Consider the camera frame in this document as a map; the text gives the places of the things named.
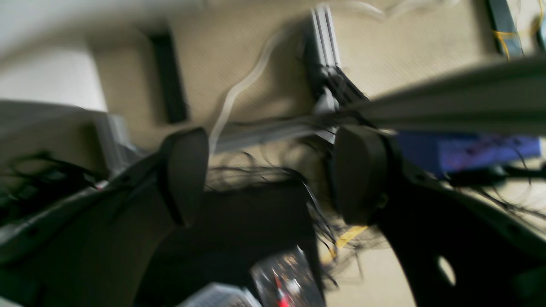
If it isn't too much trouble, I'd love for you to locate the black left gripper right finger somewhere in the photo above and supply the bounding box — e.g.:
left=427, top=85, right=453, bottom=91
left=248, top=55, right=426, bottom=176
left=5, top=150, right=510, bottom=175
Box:
left=333, top=125, right=546, bottom=307

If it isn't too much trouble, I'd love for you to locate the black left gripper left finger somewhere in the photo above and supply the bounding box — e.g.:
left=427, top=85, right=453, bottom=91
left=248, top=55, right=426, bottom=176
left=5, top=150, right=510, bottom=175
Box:
left=1, top=128, right=209, bottom=307

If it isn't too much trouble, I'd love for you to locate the blue plastic box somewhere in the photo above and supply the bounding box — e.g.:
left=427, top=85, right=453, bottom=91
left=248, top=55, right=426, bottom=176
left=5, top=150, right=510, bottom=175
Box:
left=396, top=131, right=542, bottom=177

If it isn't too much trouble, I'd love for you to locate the yellow cable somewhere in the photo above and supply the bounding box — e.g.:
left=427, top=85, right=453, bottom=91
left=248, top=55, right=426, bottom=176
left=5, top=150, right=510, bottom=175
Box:
left=328, top=225, right=368, bottom=252

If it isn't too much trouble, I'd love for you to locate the red handled tool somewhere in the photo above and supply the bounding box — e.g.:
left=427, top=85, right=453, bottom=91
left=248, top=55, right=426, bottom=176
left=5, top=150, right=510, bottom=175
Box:
left=274, top=273, right=289, bottom=307

